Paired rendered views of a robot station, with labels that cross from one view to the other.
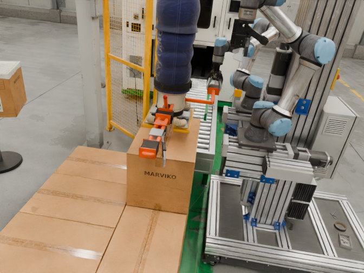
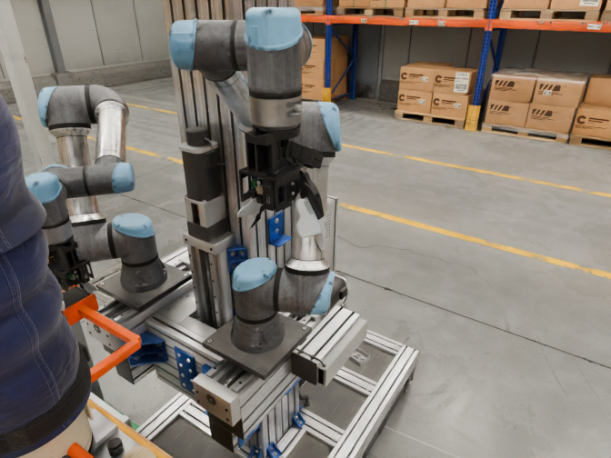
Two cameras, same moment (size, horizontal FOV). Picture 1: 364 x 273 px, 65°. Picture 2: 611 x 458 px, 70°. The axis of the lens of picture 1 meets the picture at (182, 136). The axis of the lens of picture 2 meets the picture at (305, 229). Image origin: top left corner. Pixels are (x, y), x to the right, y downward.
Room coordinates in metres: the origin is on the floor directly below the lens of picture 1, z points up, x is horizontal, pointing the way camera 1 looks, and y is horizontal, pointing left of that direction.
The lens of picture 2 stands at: (0.98, 0.32, 1.89)
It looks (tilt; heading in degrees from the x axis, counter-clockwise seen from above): 28 degrees down; 299
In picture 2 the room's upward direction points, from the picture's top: straight up
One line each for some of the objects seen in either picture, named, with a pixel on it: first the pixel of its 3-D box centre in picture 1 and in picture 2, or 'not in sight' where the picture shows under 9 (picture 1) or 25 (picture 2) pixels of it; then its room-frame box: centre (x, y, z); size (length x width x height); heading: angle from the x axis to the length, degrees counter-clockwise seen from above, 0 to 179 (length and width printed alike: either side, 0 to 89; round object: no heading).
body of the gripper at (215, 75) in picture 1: (216, 71); (65, 261); (1.92, -0.19, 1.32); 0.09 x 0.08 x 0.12; 176
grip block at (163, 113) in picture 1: (164, 116); not in sight; (1.42, 0.11, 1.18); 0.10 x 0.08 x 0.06; 86
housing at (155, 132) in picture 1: (156, 135); not in sight; (1.20, 0.12, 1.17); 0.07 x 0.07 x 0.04; 86
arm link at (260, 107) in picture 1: (262, 112); (257, 286); (1.56, -0.46, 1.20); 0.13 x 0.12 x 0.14; 21
